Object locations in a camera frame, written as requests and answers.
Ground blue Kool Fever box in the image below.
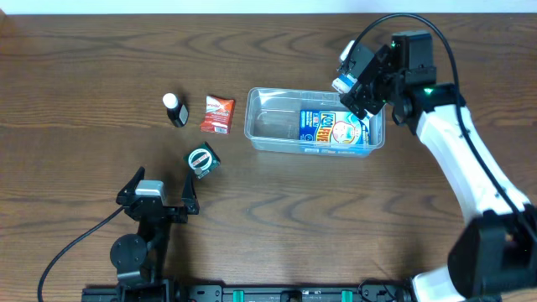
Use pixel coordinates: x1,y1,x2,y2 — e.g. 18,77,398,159
299,110,370,145

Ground white Panadol box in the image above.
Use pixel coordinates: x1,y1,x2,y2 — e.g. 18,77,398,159
331,74,357,94

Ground dark bottle white cap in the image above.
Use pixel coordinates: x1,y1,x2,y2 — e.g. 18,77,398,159
162,93,189,128

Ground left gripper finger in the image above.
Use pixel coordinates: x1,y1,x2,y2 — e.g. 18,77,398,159
116,166,145,205
181,172,200,215

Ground red Panadol ActiFast box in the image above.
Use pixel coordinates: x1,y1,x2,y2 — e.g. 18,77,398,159
200,96,235,134

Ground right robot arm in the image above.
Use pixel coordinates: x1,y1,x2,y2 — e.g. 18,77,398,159
333,30,536,301

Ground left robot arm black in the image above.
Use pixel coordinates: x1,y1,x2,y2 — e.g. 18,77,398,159
110,167,200,288

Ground clear plastic container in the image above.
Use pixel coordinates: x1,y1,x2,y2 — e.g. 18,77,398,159
244,87,385,157

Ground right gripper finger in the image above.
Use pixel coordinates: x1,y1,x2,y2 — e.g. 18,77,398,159
338,44,374,76
340,83,369,117

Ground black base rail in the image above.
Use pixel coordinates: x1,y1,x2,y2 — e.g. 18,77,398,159
81,283,414,302

